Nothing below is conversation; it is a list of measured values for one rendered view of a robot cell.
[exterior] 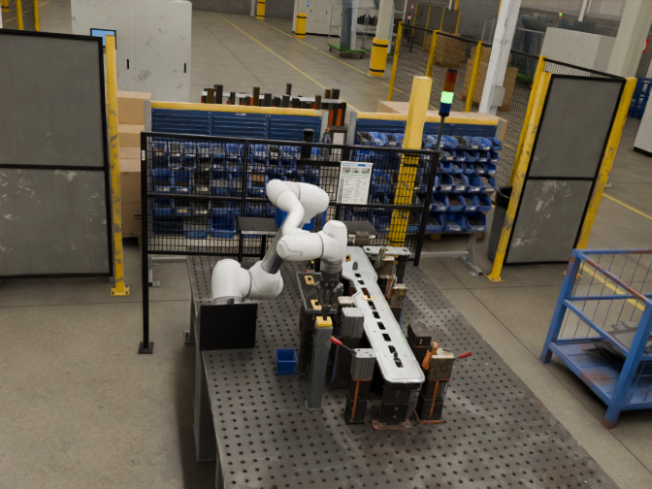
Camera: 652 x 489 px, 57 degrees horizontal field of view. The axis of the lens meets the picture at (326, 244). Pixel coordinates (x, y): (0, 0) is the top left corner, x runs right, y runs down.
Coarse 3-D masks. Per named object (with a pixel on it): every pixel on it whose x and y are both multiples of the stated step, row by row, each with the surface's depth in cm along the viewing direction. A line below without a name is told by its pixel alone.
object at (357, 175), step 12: (348, 168) 392; (360, 168) 393; (372, 168) 395; (348, 180) 396; (360, 180) 397; (348, 192) 399; (360, 192) 401; (336, 204) 401; (348, 204) 403; (360, 204) 404
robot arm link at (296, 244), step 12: (288, 192) 278; (288, 204) 273; (300, 204) 272; (288, 216) 260; (300, 216) 262; (288, 228) 246; (288, 240) 232; (300, 240) 233; (312, 240) 235; (288, 252) 232; (300, 252) 233; (312, 252) 235
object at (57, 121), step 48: (0, 48) 397; (48, 48) 404; (96, 48) 411; (0, 96) 408; (48, 96) 415; (96, 96) 424; (0, 144) 421; (48, 144) 429; (96, 144) 438; (0, 192) 434; (48, 192) 443; (96, 192) 453; (0, 240) 448; (48, 240) 458; (96, 240) 470
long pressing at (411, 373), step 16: (352, 256) 362; (352, 272) 343; (368, 272) 345; (368, 288) 326; (368, 304) 310; (384, 304) 312; (368, 320) 295; (384, 320) 297; (368, 336) 281; (400, 336) 285; (384, 352) 271; (400, 352) 272; (384, 368) 260; (400, 368) 261; (416, 368) 262
